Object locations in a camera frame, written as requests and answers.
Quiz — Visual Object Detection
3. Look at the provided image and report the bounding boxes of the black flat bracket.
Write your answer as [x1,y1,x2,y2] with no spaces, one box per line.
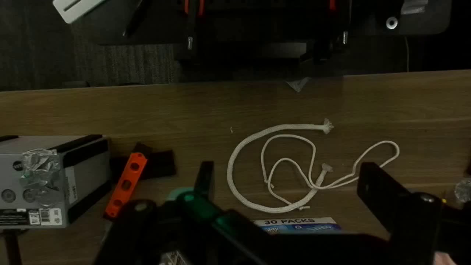
[111,141,179,182]

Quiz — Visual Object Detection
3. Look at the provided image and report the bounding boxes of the blue cardboard box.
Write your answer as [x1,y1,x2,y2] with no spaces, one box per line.
[255,215,345,235]

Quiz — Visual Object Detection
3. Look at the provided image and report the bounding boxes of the thick white rope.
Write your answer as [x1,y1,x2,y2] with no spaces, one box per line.
[226,116,336,215]

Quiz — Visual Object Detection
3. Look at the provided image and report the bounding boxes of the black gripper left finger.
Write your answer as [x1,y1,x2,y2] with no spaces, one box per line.
[93,160,257,265]

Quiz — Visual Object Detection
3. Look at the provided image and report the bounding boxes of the orange spirit level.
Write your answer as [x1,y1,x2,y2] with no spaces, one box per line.
[103,151,151,219]

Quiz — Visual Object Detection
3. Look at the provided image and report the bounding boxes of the grey metal box, silver tape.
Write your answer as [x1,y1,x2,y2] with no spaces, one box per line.
[0,134,112,229]

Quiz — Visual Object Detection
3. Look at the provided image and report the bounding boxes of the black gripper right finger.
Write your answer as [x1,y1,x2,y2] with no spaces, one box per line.
[357,160,443,265]

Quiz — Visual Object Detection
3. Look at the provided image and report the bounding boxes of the white flat bracket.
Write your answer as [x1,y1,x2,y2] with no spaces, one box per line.
[52,0,108,23]

